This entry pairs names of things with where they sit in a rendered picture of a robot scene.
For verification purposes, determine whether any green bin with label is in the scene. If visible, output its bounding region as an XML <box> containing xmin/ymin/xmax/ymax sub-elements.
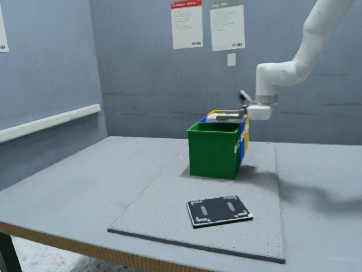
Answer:
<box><xmin>186</xmin><ymin>122</ymin><xmax>242</xmax><ymax>180</ymax></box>

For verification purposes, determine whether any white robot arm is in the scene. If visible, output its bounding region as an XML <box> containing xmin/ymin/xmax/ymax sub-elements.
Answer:
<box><xmin>236</xmin><ymin>0</ymin><xmax>355</xmax><ymax>105</ymax></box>

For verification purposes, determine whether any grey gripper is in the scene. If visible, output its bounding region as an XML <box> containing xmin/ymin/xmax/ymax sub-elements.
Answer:
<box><xmin>216</xmin><ymin>103</ymin><xmax>278</xmax><ymax>120</ymax></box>

